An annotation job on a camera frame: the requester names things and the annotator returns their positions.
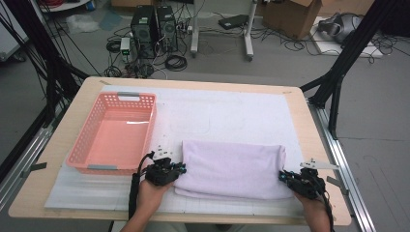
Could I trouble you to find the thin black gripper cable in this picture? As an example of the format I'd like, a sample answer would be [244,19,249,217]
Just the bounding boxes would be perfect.
[317,180,336,232]

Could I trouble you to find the grey metal bracket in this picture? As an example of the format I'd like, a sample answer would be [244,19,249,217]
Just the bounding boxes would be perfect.
[326,175,351,196]
[20,161,47,178]

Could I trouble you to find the lavender printed towel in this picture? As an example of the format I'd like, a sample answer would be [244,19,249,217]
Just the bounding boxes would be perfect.
[173,139,294,201]

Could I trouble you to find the small white power unit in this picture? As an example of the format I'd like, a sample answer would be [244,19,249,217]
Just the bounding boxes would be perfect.
[119,37,132,62]

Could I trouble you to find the aluminium rail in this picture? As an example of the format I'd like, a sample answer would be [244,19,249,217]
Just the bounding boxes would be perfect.
[0,124,56,212]
[308,101,377,232]

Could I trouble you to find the person's right hand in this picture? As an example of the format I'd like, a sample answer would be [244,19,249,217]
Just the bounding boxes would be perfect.
[294,191,331,230]

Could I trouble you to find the large cardboard box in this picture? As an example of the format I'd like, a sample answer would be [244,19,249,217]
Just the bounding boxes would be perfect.
[318,0,376,17]

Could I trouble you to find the flat black box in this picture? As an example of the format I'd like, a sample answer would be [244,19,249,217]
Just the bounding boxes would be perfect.
[218,14,249,31]

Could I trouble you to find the black sleeved gripper cable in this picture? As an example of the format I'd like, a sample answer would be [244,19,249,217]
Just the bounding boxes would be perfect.
[128,151,157,221]

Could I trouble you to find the black computer tower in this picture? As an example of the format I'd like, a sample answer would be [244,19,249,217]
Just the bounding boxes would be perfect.
[130,5,159,59]
[157,5,178,52]

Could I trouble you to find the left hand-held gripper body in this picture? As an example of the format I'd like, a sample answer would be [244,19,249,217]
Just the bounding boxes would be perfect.
[144,144,177,187]

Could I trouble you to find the person's left hand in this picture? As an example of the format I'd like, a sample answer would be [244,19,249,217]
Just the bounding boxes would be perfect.
[136,179,175,218]

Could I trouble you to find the black frame post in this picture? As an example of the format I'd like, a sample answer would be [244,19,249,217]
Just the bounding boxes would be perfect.
[299,0,400,141]
[0,0,90,129]

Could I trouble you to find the white floor board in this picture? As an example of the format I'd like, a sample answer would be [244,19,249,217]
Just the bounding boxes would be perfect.
[309,15,385,59]

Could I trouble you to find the white round table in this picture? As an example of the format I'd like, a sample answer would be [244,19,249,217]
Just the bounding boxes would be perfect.
[38,0,91,14]

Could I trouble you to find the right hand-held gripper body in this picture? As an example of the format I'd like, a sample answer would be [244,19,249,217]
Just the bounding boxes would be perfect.
[289,158,340,200]

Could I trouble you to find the pink plastic basket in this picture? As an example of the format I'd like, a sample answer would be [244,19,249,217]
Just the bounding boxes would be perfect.
[66,91,159,177]

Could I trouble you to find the dark bulky object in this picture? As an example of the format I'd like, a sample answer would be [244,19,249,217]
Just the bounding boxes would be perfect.
[380,0,410,37]

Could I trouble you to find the clear plastic bag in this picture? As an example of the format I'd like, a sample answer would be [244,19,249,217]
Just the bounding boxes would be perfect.
[66,14,100,35]

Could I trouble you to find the white grid mat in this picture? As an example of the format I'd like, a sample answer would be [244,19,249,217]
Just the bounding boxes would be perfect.
[44,84,318,218]

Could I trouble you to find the grey robot head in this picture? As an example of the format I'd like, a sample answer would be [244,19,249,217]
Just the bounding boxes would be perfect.
[317,13,364,44]

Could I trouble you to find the open-flap cardboard box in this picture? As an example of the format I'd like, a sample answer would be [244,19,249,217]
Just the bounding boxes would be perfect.
[262,0,323,41]

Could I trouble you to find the coiled black cable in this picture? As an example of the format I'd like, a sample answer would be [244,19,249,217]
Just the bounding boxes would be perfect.
[103,66,123,78]
[105,40,122,54]
[164,54,189,73]

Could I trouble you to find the white power strip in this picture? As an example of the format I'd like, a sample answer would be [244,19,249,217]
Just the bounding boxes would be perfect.
[177,20,194,35]

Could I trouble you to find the teal sheet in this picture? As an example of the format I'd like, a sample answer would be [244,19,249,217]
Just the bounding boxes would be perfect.
[98,11,124,32]

